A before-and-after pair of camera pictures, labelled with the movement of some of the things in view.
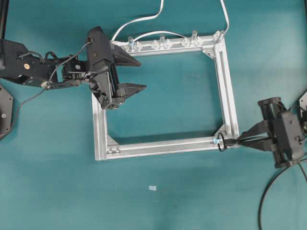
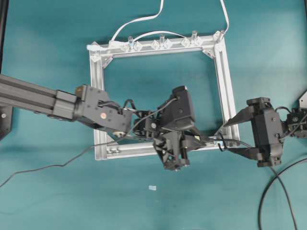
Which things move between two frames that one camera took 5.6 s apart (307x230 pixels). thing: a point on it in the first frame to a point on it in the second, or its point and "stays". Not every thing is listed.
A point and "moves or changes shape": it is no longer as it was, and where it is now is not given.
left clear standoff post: x=131 y=41 stays
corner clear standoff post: x=218 y=35 stays
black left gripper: x=105 y=84 to x=172 y=144
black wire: x=234 y=141 moves or changes shape
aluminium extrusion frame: x=216 y=43 stays
